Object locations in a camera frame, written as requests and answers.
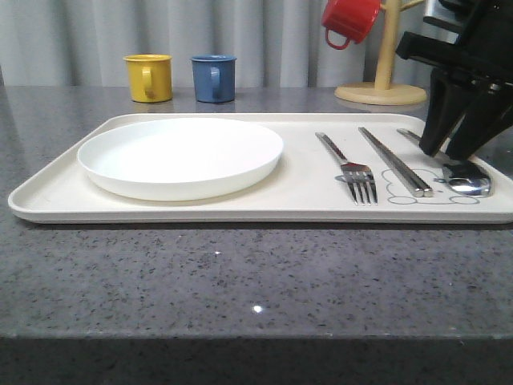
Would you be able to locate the silver metal fork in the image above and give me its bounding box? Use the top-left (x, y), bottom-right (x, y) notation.
top-left (315, 132), bottom-right (378, 205)

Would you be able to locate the blue enamel mug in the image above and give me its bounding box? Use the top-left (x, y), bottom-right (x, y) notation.
top-left (191, 55), bottom-right (236, 103)

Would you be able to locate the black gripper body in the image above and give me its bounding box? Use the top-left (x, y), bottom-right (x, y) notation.
top-left (396, 0), bottom-right (512, 84)

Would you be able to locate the white round plate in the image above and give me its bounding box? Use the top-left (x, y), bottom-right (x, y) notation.
top-left (77, 118), bottom-right (284, 201)

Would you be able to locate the silver metal spoon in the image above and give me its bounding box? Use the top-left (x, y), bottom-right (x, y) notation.
top-left (394, 152), bottom-right (491, 197)

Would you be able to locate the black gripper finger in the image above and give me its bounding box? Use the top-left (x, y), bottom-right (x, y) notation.
top-left (446, 84), bottom-right (512, 160)
top-left (419, 68), bottom-right (477, 156)

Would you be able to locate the wooden mug tree stand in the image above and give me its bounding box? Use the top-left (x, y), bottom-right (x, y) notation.
top-left (334, 0), bottom-right (427, 106)

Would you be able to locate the yellow enamel mug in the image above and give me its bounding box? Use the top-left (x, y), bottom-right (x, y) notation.
top-left (123, 54), bottom-right (172, 103)

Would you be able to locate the silver chopstick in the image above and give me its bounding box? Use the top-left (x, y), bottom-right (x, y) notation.
top-left (357, 127), bottom-right (426, 198)
top-left (359, 127), bottom-right (434, 198)

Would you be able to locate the cream rabbit serving tray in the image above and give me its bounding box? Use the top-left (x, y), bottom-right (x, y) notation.
top-left (8, 113), bottom-right (512, 224)

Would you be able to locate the red enamel mug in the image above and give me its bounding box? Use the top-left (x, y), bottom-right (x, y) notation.
top-left (321, 0), bottom-right (381, 50)

